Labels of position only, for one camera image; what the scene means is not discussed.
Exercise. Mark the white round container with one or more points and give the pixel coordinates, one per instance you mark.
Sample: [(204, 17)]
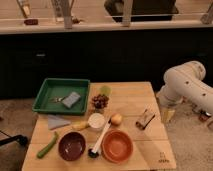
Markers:
[(96, 121)]

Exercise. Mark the yellow banana piece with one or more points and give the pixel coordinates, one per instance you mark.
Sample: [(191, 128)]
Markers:
[(78, 126)]

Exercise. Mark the dark maroon bowl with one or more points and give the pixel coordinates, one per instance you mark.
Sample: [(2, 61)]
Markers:
[(72, 146)]

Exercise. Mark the grey triangular cloth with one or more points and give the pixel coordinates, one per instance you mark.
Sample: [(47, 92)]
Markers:
[(55, 121)]

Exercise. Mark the orange red bowl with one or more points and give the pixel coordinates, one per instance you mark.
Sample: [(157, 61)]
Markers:
[(117, 147)]

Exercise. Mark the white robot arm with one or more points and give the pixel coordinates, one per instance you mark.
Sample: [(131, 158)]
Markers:
[(184, 81)]

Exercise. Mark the black chair base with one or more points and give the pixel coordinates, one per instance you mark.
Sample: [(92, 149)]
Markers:
[(20, 139)]

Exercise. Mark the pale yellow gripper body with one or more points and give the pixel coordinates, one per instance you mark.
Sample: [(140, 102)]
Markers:
[(167, 114)]

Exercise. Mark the grey sponge block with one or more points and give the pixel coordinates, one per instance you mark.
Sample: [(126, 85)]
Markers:
[(70, 100)]

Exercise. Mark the bunch of dark grapes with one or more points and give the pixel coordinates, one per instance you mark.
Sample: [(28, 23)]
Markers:
[(100, 101)]

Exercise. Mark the wooden block eraser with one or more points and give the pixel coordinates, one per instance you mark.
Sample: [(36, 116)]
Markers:
[(144, 119)]

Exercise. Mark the green cucumber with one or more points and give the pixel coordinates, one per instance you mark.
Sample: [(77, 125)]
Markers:
[(48, 147)]

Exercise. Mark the green plastic tray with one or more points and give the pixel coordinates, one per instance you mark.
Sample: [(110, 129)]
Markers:
[(61, 87)]

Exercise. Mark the dark red object on shelf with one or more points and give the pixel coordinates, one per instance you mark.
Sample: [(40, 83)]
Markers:
[(31, 22)]

